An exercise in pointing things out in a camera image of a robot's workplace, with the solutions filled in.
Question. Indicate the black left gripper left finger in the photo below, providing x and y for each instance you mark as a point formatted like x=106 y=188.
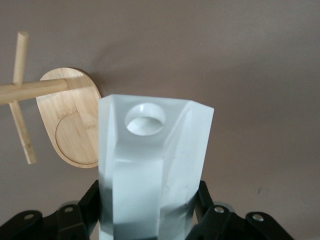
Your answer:
x=75 y=220

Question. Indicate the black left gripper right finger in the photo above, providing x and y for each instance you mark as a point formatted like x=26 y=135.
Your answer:
x=220 y=225

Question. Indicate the white faceted plastic cup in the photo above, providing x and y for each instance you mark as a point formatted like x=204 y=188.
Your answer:
x=155 y=175

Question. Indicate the wooden cup rack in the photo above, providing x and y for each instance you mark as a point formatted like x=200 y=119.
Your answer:
x=72 y=125

